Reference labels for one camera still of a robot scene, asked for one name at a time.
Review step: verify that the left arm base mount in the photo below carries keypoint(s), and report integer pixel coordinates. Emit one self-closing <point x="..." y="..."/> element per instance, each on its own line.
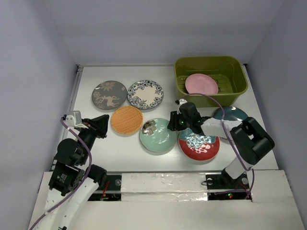
<point x="111" y="190"/>

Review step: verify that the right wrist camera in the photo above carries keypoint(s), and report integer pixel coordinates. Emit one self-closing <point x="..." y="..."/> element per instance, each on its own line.
<point x="180" y="102"/>

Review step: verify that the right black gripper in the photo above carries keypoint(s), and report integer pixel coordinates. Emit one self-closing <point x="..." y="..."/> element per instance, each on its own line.
<point x="173" y="125"/>

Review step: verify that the mint green flower plate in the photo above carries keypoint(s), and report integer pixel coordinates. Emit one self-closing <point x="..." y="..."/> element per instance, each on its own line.
<point x="156" y="137"/>

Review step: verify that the red and teal plate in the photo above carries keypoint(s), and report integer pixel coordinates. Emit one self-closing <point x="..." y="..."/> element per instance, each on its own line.
<point x="197" y="147"/>

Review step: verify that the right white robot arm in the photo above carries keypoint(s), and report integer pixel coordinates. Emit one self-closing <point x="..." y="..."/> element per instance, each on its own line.
<point x="247" y="138"/>

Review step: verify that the blue floral white plate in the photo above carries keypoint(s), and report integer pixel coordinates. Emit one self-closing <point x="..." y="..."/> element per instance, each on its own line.
<point x="145" y="94"/>

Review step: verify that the aluminium frame rail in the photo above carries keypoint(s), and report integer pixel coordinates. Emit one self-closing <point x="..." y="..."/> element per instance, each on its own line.
<point x="67" y="126"/>

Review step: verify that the dark teal plate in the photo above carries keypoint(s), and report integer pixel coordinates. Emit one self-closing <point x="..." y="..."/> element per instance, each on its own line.
<point x="231" y="113"/>

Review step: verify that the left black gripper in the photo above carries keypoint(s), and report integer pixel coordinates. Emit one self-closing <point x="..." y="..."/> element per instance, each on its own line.
<point x="98" y="124"/>

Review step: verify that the orange woven plate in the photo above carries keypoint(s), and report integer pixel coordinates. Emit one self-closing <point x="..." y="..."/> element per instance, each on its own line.
<point x="127" y="120"/>

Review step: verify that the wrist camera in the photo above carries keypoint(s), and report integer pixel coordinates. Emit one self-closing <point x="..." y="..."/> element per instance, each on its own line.
<point x="180" y="102"/>
<point x="73" y="119"/>

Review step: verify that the grey deer plate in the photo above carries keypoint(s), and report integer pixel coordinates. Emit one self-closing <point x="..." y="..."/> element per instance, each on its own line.
<point x="109" y="95"/>

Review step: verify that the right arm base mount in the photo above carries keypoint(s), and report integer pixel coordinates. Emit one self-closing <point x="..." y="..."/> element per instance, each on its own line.
<point x="227" y="189"/>

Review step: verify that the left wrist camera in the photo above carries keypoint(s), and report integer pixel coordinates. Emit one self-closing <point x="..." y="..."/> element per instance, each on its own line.
<point x="73" y="119"/>

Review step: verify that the pink plate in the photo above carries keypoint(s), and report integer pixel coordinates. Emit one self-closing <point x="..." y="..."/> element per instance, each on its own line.
<point x="201" y="83"/>

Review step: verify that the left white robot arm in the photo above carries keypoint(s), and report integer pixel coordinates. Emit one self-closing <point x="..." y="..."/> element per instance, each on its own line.
<point x="74" y="177"/>

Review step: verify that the silver foil strip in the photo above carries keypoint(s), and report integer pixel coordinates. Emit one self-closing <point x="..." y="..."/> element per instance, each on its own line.
<point x="163" y="187"/>

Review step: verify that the olive green plastic bin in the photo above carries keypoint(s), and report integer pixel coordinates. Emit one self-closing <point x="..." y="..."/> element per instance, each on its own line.
<point x="226" y="71"/>

